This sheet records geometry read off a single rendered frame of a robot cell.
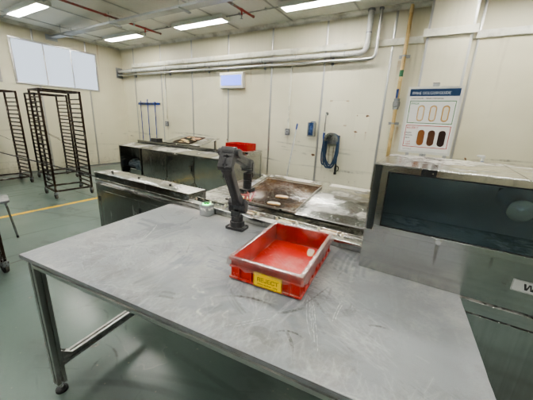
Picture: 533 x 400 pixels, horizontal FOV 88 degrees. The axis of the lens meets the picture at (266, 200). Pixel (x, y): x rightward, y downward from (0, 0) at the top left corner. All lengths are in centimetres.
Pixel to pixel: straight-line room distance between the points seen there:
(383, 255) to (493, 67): 420
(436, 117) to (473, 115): 291
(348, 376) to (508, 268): 75
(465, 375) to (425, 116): 167
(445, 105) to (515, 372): 153
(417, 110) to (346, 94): 319
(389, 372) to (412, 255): 56
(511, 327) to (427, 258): 37
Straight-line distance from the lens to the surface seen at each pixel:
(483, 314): 144
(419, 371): 97
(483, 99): 519
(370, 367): 92
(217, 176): 472
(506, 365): 156
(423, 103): 229
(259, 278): 111
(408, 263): 135
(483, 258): 133
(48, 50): 878
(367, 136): 526
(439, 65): 493
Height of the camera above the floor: 145
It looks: 16 degrees down
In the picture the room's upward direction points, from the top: 3 degrees clockwise
